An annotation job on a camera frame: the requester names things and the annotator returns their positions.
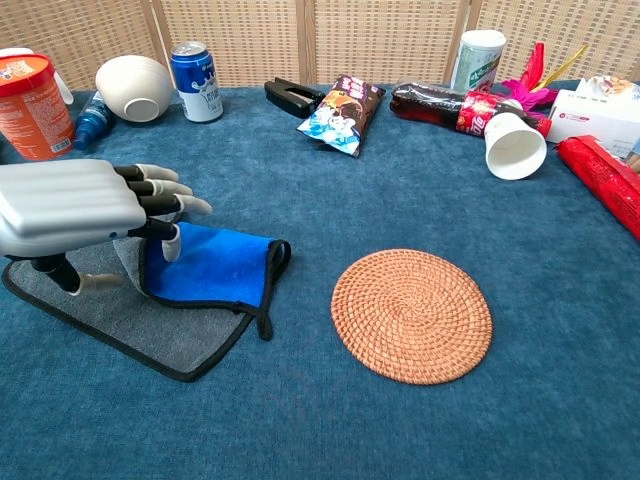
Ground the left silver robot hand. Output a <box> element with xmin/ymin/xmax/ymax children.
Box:
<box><xmin>0</xmin><ymin>158</ymin><xmax>214</xmax><ymax>297</ymax></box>

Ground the grey and blue microfiber cloth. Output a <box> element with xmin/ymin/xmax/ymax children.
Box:
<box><xmin>1</xmin><ymin>212</ymin><xmax>293</xmax><ymax>384</ymax></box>

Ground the small blue bottle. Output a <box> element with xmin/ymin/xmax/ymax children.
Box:
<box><xmin>73</xmin><ymin>89</ymin><xmax>116</xmax><ymax>152</ymax></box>

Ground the orange instant noodle tub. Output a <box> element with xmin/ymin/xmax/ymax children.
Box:
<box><xmin>0</xmin><ymin>52</ymin><xmax>76</xmax><ymax>162</ymax></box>

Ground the white ceramic bowl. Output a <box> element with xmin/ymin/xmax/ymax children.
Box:
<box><xmin>94</xmin><ymin>54</ymin><xmax>176</xmax><ymax>124</ymax></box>

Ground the blue and white drink can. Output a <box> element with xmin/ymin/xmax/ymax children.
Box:
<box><xmin>169</xmin><ymin>40</ymin><xmax>225</xmax><ymax>124</ymax></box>

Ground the black stapler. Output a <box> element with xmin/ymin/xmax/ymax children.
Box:
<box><xmin>263</xmin><ymin>78</ymin><xmax>327</xmax><ymax>120</ymax></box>

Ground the dark chocolate snack bag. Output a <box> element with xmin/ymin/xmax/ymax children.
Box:
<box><xmin>296</xmin><ymin>74</ymin><xmax>387</xmax><ymax>159</ymax></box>

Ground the bamboo folding screen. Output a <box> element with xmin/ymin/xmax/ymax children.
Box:
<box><xmin>0</xmin><ymin>0</ymin><xmax>640</xmax><ymax>92</ymax></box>

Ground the round woven rattan coaster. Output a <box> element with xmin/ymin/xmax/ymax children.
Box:
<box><xmin>330</xmin><ymin>248</ymin><xmax>494</xmax><ymax>386</ymax></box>

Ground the cola bottle with red label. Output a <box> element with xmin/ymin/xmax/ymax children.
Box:
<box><xmin>389</xmin><ymin>82</ymin><xmax>554</xmax><ymax>140</ymax></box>

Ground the blue table cloth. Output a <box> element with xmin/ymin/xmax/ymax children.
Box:
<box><xmin>0</xmin><ymin>79</ymin><xmax>640</xmax><ymax>480</ymax></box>

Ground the green and white lidded cup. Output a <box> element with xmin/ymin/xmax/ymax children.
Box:
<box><xmin>449</xmin><ymin>29</ymin><xmax>508</xmax><ymax>94</ymax></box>

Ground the tipped paper cup green print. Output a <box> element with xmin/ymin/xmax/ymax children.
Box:
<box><xmin>483</xmin><ymin>111</ymin><xmax>548</xmax><ymax>181</ymax></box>

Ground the pink feather shuttlecock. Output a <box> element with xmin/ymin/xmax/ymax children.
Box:
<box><xmin>501</xmin><ymin>41</ymin><xmax>590</xmax><ymax>112</ymax></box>

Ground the white cardboard box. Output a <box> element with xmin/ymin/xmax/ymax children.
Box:
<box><xmin>545</xmin><ymin>89</ymin><xmax>640</xmax><ymax>159</ymax></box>

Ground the red biscuit packet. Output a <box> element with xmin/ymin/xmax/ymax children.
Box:
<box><xmin>556</xmin><ymin>134</ymin><xmax>640</xmax><ymax>241</ymax></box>

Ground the white printed snack packet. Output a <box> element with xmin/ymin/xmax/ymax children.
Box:
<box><xmin>574</xmin><ymin>74</ymin><xmax>640</xmax><ymax>102</ymax></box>

